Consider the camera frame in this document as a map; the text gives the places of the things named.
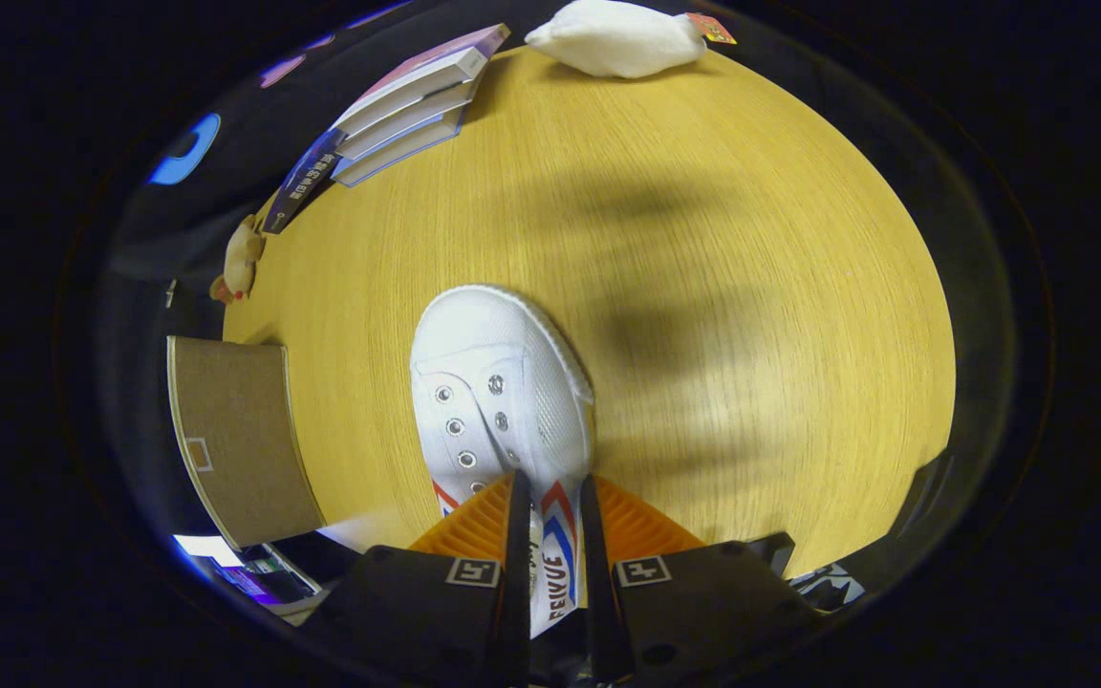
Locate dark blue book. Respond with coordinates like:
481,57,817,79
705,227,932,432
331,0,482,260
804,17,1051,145
261,126,350,236

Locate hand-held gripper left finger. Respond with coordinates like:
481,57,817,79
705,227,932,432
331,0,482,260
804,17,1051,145
302,468,534,688

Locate white shoe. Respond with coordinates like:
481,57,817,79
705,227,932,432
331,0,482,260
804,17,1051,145
408,284,598,640

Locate brown fabric storage box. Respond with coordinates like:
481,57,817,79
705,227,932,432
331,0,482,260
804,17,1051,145
165,334,328,551

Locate lit computer screen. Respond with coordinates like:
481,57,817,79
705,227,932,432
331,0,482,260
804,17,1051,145
172,532,324,609

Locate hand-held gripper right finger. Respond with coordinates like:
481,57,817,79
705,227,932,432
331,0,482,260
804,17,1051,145
576,473,828,688

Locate white plush toy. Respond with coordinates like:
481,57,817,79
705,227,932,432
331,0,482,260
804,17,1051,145
523,0,739,80

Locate white cover book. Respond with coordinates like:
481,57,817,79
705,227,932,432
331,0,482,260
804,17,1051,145
335,75,486,162

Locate pink cover book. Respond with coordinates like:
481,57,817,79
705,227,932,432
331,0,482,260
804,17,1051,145
331,23,512,136

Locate tan plush dog toy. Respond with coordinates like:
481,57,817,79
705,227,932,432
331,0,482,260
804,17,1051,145
208,214,268,306

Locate light blue cover book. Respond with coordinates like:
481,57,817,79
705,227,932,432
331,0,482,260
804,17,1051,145
330,103,468,189

